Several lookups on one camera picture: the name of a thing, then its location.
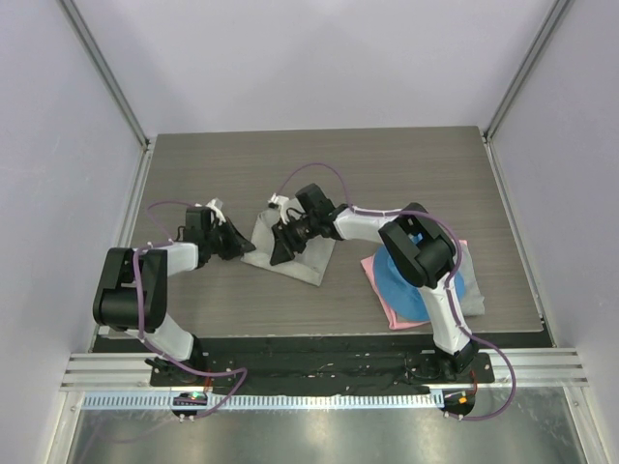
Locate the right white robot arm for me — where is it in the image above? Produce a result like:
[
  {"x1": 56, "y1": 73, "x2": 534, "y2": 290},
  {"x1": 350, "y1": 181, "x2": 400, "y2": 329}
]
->
[{"x1": 270, "y1": 184, "x2": 479, "y2": 382}]

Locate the aluminium front rail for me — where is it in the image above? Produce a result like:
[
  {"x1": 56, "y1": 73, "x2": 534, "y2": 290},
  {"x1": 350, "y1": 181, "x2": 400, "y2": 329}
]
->
[{"x1": 61, "y1": 348, "x2": 588, "y2": 390}]

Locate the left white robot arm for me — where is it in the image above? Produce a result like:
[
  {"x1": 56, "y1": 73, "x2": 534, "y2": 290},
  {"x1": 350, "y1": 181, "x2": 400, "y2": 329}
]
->
[{"x1": 92, "y1": 199, "x2": 256, "y2": 386}]

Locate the aluminium frame post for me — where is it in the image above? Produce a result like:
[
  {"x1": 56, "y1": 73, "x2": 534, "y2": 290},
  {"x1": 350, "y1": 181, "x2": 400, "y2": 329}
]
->
[
  {"x1": 483, "y1": 0, "x2": 576, "y2": 144},
  {"x1": 60, "y1": 0, "x2": 156, "y2": 151}
]

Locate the white slotted cable duct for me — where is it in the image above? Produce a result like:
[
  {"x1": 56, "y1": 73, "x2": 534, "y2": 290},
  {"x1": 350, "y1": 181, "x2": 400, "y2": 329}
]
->
[{"x1": 81, "y1": 390, "x2": 444, "y2": 411}]

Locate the blue cloth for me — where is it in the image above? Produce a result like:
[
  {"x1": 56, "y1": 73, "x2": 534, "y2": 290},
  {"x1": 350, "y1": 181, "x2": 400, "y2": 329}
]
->
[{"x1": 374, "y1": 231, "x2": 466, "y2": 321}]

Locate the right aluminium frame post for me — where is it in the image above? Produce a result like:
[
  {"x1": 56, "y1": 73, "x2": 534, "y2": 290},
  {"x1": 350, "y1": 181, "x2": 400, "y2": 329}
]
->
[{"x1": 483, "y1": 0, "x2": 576, "y2": 144}]

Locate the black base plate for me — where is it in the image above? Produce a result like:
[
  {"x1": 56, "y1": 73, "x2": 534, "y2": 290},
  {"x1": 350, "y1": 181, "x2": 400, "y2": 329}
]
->
[{"x1": 148, "y1": 334, "x2": 495, "y2": 396}]

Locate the left aluminium frame post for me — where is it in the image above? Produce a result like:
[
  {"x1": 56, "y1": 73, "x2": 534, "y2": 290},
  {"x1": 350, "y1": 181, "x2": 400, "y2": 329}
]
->
[{"x1": 60, "y1": 0, "x2": 156, "y2": 151}]

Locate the grey cloth napkin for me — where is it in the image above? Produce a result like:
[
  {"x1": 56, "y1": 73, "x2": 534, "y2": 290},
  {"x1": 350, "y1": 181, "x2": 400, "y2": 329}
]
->
[{"x1": 241, "y1": 210, "x2": 336, "y2": 286}]

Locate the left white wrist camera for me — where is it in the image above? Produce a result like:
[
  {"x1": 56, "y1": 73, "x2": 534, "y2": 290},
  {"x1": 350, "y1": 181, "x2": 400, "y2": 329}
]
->
[{"x1": 194, "y1": 198, "x2": 227, "y2": 225}]

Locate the grey folded cloth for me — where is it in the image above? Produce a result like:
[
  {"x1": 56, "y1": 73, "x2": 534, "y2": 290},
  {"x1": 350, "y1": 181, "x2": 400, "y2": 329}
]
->
[{"x1": 456, "y1": 241, "x2": 486, "y2": 317}]

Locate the pink cloth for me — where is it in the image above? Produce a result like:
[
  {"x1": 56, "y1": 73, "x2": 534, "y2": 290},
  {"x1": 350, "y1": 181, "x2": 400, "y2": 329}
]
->
[{"x1": 361, "y1": 240, "x2": 486, "y2": 331}]

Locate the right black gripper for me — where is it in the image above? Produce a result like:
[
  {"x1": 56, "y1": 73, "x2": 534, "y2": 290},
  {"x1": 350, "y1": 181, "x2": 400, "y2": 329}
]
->
[{"x1": 272, "y1": 214, "x2": 320, "y2": 265}]

